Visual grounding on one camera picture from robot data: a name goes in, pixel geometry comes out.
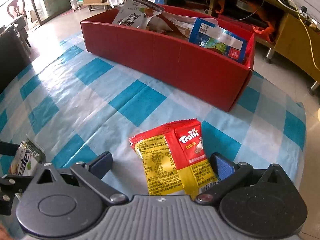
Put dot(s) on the blue candy bag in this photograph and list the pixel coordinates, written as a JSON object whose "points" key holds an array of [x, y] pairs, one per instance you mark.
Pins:
{"points": [[209, 35]]}

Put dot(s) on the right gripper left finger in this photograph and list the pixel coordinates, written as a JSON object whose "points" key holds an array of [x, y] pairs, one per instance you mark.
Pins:
{"points": [[90, 174]]}

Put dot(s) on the red yellow Trolli candy bag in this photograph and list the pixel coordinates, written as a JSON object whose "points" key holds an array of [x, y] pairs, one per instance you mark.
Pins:
{"points": [[174, 160]]}

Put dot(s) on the wooden TV stand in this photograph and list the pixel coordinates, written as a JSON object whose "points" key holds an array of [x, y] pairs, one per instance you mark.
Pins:
{"points": [[289, 28]]}

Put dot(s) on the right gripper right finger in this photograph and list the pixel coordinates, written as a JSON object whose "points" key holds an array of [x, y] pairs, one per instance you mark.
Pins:
{"points": [[230, 177]]}

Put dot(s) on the white red snack pouch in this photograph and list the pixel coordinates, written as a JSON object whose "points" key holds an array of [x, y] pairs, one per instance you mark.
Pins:
{"points": [[137, 13]]}

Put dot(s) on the green Kaprons wafer pack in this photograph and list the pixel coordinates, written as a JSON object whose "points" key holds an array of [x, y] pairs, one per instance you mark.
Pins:
{"points": [[28, 158]]}

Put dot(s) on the black sofa edge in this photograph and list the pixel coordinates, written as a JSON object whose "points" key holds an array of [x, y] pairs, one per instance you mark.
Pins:
{"points": [[13, 57]]}

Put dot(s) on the orange plastic bag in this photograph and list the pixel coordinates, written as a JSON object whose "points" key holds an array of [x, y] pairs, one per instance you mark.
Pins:
{"points": [[249, 15]]}

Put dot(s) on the blue white checkered tablecloth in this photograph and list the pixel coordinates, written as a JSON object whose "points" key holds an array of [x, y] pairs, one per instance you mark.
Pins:
{"points": [[76, 105]]}

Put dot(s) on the white striped bread package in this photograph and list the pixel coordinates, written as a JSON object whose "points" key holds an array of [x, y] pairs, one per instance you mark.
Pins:
{"points": [[184, 24]]}

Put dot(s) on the red cardboard box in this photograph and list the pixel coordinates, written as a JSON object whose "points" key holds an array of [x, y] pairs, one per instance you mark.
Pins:
{"points": [[201, 72]]}

